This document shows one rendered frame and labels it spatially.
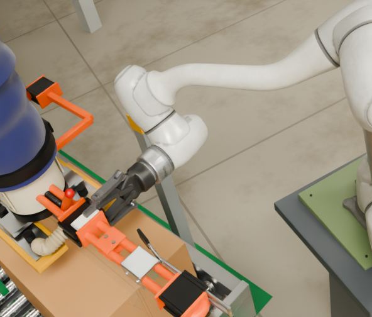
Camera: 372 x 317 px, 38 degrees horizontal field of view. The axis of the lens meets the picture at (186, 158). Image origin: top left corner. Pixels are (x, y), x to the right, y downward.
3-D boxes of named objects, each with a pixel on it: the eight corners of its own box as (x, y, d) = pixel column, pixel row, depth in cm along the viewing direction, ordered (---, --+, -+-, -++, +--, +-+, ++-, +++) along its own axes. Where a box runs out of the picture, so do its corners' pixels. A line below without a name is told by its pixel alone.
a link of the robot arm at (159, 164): (177, 177, 144) (161, 191, 142) (154, 163, 149) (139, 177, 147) (169, 153, 138) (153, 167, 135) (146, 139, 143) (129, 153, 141)
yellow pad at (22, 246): (-23, 216, 162) (-31, 205, 158) (4, 194, 166) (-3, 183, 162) (40, 275, 142) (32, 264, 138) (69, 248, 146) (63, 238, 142)
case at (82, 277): (25, 297, 207) (-25, 235, 180) (103, 228, 223) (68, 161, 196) (124, 401, 171) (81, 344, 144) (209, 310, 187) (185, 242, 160)
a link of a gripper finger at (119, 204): (125, 184, 140) (127, 187, 141) (96, 218, 137) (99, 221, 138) (135, 190, 138) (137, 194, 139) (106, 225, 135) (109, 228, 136)
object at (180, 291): (159, 309, 116) (153, 296, 112) (182, 283, 119) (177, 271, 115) (186, 331, 111) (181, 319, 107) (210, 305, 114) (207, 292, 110)
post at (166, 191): (183, 265, 269) (125, 114, 199) (192, 256, 271) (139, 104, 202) (193, 272, 265) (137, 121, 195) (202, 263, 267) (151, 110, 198)
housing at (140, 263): (124, 275, 124) (118, 264, 121) (145, 255, 127) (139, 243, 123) (144, 292, 120) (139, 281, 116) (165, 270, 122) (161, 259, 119)
